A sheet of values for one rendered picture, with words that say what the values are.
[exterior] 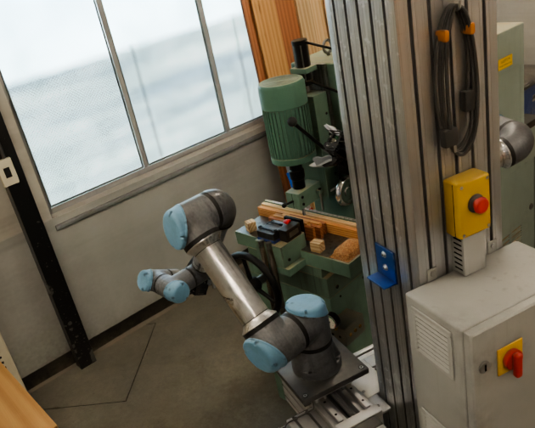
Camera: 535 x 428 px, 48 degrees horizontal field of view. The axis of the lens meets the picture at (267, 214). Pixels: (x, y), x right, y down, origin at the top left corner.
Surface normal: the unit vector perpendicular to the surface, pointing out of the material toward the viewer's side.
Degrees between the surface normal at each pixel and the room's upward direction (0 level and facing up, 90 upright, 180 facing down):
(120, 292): 90
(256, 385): 0
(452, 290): 0
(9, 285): 90
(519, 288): 0
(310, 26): 86
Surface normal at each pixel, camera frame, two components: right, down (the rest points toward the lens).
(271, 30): 0.62, 0.17
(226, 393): -0.19, -0.89
